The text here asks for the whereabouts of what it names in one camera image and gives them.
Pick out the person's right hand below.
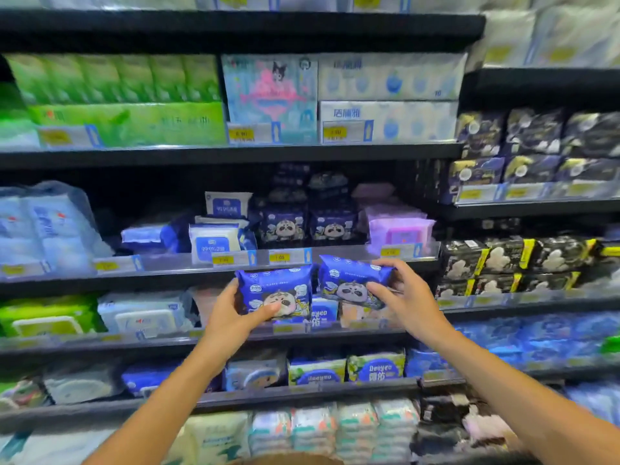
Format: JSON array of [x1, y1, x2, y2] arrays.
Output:
[[366, 258, 454, 342]]

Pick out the person's left hand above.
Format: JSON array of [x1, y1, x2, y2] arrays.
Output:
[[201, 278, 283, 365]]

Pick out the blue panda wipes packet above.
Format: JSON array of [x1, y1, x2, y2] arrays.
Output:
[[317, 254, 397, 309], [235, 265, 314, 321]]

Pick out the person's right forearm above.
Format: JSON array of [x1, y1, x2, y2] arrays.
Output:
[[411, 324, 620, 465]]

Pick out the person's left forearm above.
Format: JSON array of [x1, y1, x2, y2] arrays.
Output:
[[81, 340, 229, 465]]

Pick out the beige wipes packet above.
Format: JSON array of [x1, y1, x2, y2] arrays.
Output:
[[339, 302, 404, 330]]

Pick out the light blue cartoon wipes pack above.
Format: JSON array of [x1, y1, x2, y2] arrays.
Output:
[[225, 352, 289, 392]]

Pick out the small blue white packet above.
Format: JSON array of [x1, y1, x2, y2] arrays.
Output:
[[310, 295, 340, 326]]

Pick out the pink wipes packet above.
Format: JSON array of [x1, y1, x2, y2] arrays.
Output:
[[351, 182, 396, 200], [363, 203, 428, 221], [367, 217, 437, 257]]

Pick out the green blue-label wipes pack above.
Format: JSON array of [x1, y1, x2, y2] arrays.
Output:
[[346, 350, 407, 384], [288, 356, 347, 386]]

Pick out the white blue-label wipes packet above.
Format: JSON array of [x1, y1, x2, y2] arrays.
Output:
[[120, 214, 193, 255], [204, 191, 253, 220], [188, 223, 245, 265]]

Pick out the stack of dark panda packs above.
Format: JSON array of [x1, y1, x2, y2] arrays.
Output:
[[251, 162, 360, 248]]

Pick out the white lidded wipes pack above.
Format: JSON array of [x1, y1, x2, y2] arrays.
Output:
[[97, 291, 189, 337]]

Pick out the stack of black yellow packets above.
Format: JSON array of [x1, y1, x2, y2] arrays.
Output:
[[435, 235, 620, 298]]

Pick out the cream tissue pack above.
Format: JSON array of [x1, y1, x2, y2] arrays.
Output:
[[164, 412, 252, 465]]

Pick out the black wipes packet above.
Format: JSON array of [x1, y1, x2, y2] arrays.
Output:
[[419, 394, 471, 423]]

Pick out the stacks of white teal packets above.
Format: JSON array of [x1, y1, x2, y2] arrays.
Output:
[[249, 399, 421, 464]]

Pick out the row of blue tissue rolls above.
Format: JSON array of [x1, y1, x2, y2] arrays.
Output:
[[406, 312, 620, 379]]

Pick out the clear price tag holder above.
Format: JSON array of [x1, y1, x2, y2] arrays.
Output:
[[227, 122, 283, 146], [38, 124, 104, 150], [322, 120, 375, 144]]

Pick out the pink white packet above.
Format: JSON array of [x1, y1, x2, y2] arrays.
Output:
[[460, 410, 521, 447]]

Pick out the white blue-dot tissue pack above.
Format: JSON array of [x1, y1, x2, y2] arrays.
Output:
[[318, 52, 469, 101], [319, 100, 459, 144]]

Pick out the black store shelf unit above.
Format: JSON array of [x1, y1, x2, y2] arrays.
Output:
[[0, 8, 486, 465], [417, 67, 620, 465]]

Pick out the white grey wipes pack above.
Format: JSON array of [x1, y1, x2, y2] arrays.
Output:
[[43, 362, 123, 405]]

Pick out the stack of dark moon-print packets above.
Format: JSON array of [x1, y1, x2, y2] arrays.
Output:
[[448, 108, 620, 205]]

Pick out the large light blue pack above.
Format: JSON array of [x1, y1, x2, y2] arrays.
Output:
[[22, 181, 114, 274], [0, 187, 47, 277]]

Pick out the green lidded wipes pack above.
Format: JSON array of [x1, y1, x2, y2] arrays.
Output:
[[0, 294, 99, 338]]

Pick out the pink cartoon tissue pack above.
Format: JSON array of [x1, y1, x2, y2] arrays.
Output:
[[221, 54, 319, 146]]

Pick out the large green tissue pack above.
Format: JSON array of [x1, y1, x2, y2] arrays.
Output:
[[28, 101, 228, 148]]

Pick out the pale blue white pack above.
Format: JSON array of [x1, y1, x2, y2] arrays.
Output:
[[0, 427, 114, 465]]

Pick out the colourful print wipes pack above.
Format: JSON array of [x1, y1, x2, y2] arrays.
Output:
[[0, 377, 50, 413]]

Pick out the row of green tissue packs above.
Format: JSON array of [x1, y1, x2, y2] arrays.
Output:
[[4, 54, 222, 106]]

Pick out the pile of white paper packs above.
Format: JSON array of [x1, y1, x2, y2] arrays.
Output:
[[466, 0, 620, 69]]

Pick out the clear shelf price rail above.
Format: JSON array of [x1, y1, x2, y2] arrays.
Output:
[[0, 242, 441, 282]]

